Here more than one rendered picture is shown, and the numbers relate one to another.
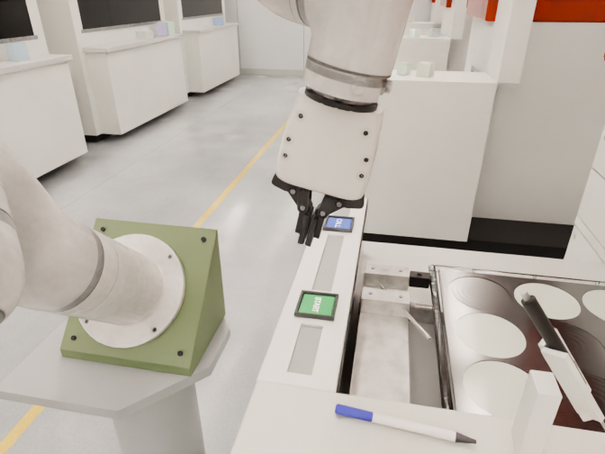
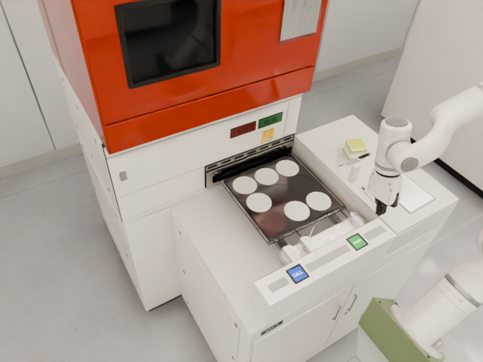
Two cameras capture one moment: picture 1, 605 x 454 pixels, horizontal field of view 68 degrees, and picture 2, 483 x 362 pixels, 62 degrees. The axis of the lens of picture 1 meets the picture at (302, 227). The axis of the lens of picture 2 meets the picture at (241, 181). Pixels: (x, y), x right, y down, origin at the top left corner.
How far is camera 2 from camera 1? 1.63 m
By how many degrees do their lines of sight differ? 96
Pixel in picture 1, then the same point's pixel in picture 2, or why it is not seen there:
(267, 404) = (399, 225)
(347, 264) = (324, 250)
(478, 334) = (300, 212)
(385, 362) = (334, 234)
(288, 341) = (378, 238)
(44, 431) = not seen: outside the picture
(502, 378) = (314, 202)
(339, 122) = not seen: hidden behind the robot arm
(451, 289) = (280, 230)
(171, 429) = not seen: hidden behind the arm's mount
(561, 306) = (259, 197)
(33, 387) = (458, 349)
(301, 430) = (395, 215)
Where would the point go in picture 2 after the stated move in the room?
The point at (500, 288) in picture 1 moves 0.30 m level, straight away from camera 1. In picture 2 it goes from (264, 216) to (186, 229)
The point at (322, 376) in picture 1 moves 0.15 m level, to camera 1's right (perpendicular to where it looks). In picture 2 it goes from (378, 222) to (345, 199)
